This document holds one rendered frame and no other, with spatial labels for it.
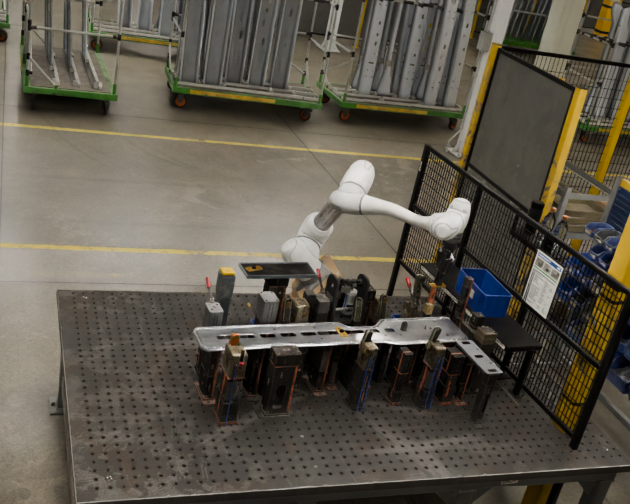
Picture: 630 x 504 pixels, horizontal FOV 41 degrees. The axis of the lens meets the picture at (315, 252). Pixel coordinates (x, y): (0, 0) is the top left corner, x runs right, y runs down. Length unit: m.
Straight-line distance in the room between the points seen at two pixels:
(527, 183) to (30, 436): 3.69
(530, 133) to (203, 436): 3.52
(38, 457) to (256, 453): 1.39
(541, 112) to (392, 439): 3.00
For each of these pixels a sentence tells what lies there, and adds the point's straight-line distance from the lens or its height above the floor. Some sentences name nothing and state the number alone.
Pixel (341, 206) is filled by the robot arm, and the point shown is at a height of 1.48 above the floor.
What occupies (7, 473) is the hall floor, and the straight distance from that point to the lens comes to 4.52.
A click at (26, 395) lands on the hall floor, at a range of 5.03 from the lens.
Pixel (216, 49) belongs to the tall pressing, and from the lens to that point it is 10.61.
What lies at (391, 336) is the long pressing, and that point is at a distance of 4.07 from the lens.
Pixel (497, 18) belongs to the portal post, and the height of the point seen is 1.75.
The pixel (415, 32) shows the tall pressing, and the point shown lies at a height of 1.21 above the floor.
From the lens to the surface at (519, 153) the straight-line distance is 6.29.
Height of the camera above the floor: 2.95
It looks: 24 degrees down
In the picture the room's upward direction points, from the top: 12 degrees clockwise
